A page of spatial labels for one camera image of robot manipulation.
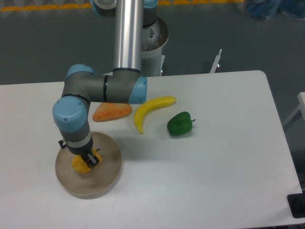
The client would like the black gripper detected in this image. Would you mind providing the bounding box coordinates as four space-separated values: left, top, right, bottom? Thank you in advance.
58 138 99 169

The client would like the yellow toy pepper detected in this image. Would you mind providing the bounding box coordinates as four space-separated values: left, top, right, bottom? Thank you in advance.
71 148 103 174

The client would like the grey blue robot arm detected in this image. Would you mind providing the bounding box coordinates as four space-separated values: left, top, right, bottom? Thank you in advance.
52 0 158 169

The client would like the beige round plate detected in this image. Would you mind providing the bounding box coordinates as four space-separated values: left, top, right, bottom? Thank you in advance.
55 132 122 199

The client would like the green toy pepper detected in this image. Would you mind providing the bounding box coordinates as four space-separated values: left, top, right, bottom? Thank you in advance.
167 111 195 136

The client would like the orange toy bread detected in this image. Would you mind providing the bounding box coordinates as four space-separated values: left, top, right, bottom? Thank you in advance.
92 103 132 122

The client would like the yellow toy banana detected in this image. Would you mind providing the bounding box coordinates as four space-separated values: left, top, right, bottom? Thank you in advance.
133 96 176 134

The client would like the black device at table edge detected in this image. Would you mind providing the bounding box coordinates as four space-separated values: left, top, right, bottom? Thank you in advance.
287 193 305 219

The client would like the white furniture edge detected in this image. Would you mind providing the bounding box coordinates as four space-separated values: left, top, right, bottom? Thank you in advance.
282 92 305 131

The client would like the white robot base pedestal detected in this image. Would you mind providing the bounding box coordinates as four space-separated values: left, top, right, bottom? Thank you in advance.
104 16 170 77

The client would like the white metal frame bracket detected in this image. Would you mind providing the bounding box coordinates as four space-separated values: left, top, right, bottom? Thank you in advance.
210 49 222 73

